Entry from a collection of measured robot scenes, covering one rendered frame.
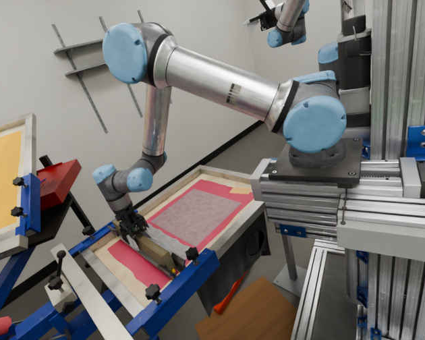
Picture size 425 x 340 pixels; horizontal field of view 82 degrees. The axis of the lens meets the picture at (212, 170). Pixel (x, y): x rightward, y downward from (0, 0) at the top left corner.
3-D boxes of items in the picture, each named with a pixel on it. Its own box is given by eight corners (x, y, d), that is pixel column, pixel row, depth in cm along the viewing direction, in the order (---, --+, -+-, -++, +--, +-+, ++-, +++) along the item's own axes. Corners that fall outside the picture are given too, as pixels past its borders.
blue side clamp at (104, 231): (137, 216, 129) (132, 206, 126) (142, 219, 126) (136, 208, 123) (83, 256, 113) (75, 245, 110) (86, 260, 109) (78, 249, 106)
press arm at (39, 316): (77, 293, 86) (70, 284, 84) (83, 302, 82) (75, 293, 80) (23, 336, 77) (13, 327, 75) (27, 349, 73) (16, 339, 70)
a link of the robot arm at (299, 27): (282, 48, 122) (279, 23, 118) (297, 42, 127) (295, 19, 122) (295, 46, 116) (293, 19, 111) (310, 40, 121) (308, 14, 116)
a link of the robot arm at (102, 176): (104, 173, 76) (84, 175, 79) (119, 202, 81) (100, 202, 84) (119, 161, 82) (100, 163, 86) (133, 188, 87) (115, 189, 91)
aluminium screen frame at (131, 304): (201, 169, 155) (200, 164, 153) (285, 187, 114) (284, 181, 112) (81, 256, 111) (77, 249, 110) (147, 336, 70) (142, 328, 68)
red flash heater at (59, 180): (27, 189, 202) (18, 177, 197) (83, 168, 208) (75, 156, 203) (-13, 234, 148) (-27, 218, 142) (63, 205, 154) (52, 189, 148)
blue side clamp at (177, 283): (210, 259, 90) (205, 245, 87) (220, 264, 87) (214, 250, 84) (143, 328, 74) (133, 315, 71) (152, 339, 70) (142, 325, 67)
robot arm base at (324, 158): (348, 142, 72) (347, 110, 68) (343, 169, 62) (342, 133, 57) (295, 144, 81) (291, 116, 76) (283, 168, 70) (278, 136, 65)
